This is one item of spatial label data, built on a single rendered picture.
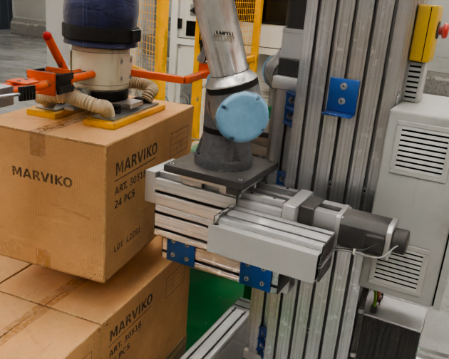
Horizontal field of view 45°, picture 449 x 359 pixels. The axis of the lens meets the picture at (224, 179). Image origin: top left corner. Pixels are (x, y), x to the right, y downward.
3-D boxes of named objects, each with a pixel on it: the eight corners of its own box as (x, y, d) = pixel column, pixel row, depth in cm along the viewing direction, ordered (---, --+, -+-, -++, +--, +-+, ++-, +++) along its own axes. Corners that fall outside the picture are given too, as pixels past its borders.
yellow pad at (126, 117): (138, 105, 182) (139, 90, 181) (165, 109, 179) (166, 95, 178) (82, 125, 152) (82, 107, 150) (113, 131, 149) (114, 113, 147)
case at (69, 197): (93, 189, 214) (95, 89, 200) (187, 209, 203) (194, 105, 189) (-15, 251, 160) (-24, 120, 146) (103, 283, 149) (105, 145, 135)
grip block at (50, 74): (45, 87, 147) (44, 65, 145) (75, 92, 145) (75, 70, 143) (24, 91, 140) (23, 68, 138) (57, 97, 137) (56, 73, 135)
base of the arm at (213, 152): (261, 162, 143) (265, 125, 140) (236, 176, 130) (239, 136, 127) (212, 150, 149) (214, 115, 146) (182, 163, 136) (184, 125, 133)
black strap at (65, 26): (89, 32, 174) (89, 19, 173) (154, 40, 168) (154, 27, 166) (45, 35, 154) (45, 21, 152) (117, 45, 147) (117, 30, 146)
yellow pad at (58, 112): (90, 97, 188) (90, 82, 186) (115, 101, 185) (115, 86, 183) (26, 115, 157) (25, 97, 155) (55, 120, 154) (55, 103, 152)
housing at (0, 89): (-9, 100, 127) (-10, 81, 126) (16, 105, 125) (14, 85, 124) (-31, 105, 121) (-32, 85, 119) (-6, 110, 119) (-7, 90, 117)
